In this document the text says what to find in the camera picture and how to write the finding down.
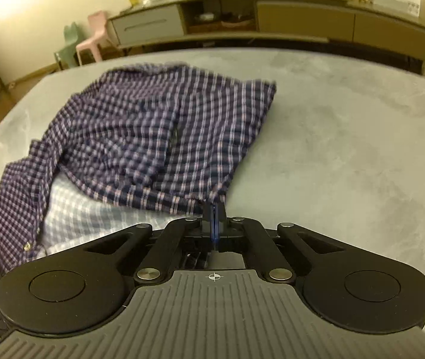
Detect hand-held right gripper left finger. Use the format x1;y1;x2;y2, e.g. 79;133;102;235
85;202;216;283

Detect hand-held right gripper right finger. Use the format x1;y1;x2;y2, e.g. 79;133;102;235
214;202;344;283

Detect blue plaid shirt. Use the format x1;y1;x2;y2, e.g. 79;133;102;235
0;62;277;307

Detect pink plastic chair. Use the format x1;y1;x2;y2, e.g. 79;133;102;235
75;10;108;66

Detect white box of packets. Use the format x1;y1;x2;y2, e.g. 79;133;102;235
370;0;421;17

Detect green plastic chair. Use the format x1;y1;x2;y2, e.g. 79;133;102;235
54;22;82;70

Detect long grey sideboard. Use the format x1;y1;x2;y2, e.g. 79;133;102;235
107;0;425;73

